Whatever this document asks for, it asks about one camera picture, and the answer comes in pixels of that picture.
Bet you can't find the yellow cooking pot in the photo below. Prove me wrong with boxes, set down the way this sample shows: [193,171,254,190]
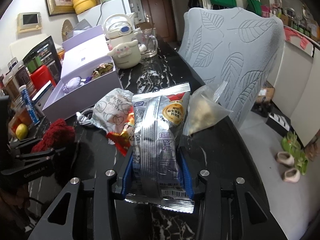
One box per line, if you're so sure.
[72,0,97,15]

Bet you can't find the white mini fridge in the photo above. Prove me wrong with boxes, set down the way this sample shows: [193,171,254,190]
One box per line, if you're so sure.
[77,0,131,27]

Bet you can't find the red canister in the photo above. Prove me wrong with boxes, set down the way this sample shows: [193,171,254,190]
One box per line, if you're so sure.
[30,65,56,91]

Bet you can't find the pink slipper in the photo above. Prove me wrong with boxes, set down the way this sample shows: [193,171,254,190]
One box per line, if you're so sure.
[282,167,300,183]
[276,151,295,167]

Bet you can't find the clear zip bag of snacks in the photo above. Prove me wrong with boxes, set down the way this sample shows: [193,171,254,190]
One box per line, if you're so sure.
[182,81,233,136]

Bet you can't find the green tote bag lower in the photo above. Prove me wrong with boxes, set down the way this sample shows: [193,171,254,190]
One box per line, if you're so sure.
[246,0,262,17]

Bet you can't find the lavender gift box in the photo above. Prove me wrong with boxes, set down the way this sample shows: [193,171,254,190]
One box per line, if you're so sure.
[43,25,123,122]

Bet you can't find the yellow lemon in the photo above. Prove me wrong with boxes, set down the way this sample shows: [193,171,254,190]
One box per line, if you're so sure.
[15,124,28,140]

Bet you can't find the clear jar orange contents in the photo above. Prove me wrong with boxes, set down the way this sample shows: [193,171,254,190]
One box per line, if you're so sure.
[9,101,33,132]

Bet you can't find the pink slipper near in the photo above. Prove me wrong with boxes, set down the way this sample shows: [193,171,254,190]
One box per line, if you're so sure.
[282,167,300,183]

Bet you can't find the brown wooden door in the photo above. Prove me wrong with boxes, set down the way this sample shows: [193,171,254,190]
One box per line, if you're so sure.
[140,0,177,42]

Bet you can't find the clear glass mug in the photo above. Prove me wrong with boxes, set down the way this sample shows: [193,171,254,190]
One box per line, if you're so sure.
[136,28,158,59]

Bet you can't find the white blue medicine box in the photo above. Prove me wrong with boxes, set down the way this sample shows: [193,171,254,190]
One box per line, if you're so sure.
[31,81,55,111]

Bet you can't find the grey leaf pattern cushion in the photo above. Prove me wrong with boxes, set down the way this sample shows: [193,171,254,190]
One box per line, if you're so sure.
[178,7,285,128]

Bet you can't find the white charging cable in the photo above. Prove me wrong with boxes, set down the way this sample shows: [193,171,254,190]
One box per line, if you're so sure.
[75,107,95,126]

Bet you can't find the red fuzzy scrunchie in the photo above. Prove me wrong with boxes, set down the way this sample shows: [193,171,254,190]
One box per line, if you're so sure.
[31,119,75,153]

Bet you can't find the cream cartoon dog water bottle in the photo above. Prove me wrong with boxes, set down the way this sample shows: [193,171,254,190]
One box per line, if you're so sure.
[103,14,142,69]

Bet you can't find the clear jar brown label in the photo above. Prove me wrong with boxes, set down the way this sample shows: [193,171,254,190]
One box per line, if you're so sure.
[3,72,21,102]

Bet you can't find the silver foil snack bag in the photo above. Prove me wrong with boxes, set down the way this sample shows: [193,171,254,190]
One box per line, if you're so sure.
[125,82,194,213]

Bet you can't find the white printed bread bag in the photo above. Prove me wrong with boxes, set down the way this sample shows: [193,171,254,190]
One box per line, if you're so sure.
[91,88,133,133]

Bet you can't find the wall intercom panel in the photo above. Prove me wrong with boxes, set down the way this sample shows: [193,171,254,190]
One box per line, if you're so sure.
[17,12,42,33]

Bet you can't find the pink slipper far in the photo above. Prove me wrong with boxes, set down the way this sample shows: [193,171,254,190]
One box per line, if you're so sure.
[276,151,295,167]

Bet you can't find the blue tablet tube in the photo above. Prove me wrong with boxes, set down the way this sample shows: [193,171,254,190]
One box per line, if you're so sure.
[19,85,40,125]

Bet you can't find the brown patterned fabric pouch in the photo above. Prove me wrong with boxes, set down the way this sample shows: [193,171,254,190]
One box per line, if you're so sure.
[92,63,114,79]

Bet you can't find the red gold candy packet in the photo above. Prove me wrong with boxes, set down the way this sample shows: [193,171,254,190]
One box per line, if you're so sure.
[106,109,135,157]

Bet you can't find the black standup pouch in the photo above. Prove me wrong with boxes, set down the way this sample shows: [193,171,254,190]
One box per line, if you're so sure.
[23,36,62,83]

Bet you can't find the green slippers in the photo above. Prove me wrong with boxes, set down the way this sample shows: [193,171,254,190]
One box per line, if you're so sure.
[281,131,309,176]

